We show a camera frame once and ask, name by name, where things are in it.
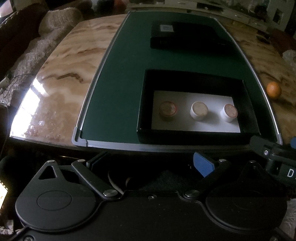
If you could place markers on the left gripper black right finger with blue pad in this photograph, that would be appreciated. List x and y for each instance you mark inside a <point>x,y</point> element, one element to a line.
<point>202,177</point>

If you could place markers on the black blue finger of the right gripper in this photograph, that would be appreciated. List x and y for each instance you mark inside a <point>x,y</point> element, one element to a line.
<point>273,152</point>

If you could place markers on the dark green desk mat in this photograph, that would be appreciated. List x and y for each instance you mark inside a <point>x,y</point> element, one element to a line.
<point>108,118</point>

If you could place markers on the beige knitted blanket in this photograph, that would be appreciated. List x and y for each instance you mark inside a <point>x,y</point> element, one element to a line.
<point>28,37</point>

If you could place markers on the flat round orange tin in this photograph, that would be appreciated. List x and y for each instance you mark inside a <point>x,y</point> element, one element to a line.
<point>168,109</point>

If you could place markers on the white jar beige lid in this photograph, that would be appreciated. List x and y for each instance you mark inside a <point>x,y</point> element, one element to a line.
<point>198,111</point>

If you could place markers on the black open box white interior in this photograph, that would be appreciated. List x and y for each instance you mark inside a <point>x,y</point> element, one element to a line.
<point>190,108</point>

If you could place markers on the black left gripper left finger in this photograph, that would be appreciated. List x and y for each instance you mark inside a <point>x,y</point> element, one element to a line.
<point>94,173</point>

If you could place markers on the white jar copper lid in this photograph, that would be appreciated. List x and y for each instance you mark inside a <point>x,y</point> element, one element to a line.
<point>228,113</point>

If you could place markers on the black box lid with label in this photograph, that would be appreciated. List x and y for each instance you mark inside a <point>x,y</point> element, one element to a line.
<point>201,39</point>

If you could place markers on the orange fruit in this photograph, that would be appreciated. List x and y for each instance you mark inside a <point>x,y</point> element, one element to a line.
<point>273,90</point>

